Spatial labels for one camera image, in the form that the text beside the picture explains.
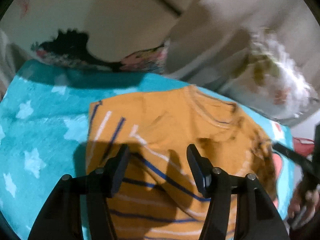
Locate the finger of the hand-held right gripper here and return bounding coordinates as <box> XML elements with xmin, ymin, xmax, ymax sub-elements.
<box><xmin>274</xmin><ymin>142</ymin><xmax>320</xmax><ymax>178</ymax></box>

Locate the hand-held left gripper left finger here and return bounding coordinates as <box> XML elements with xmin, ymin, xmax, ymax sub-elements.
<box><xmin>27</xmin><ymin>144</ymin><xmax>131</xmax><ymax>240</ymax></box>

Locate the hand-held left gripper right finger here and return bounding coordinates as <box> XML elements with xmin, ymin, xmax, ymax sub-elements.
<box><xmin>186</xmin><ymin>144</ymin><xmax>290</xmax><ymax>240</ymax></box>

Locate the yellow striped shirt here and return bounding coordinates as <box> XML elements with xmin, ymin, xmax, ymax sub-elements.
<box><xmin>85</xmin><ymin>85</ymin><xmax>279</xmax><ymax>240</ymax></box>

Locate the person's right hand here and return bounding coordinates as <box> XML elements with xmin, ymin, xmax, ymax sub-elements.
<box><xmin>287</xmin><ymin>187</ymin><xmax>320</xmax><ymax>228</ymax></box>

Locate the red cloth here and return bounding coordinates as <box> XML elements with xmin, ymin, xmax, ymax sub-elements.
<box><xmin>292</xmin><ymin>137</ymin><xmax>316</xmax><ymax>157</ymax></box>

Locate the white floral ruffled pillow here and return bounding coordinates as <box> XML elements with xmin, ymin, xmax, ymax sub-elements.
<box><xmin>217</xmin><ymin>30</ymin><xmax>318</xmax><ymax>125</ymax></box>

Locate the turquoise printed blanket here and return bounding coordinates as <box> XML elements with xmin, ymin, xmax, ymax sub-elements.
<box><xmin>0</xmin><ymin>60</ymin><xmax>295</xmax><ymax>240</ymax></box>

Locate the white curtain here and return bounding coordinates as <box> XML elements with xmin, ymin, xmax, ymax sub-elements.
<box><xmin>164</xmin><ymin>0</ymin><xmax>315</xmax><ymax>98</ymax></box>

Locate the dark patterned cloth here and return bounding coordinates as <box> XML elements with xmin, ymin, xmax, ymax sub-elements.
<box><xmin>30</xmin><ymin>29</ymin><xmax>168</xmax><ymax>73</ymax></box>

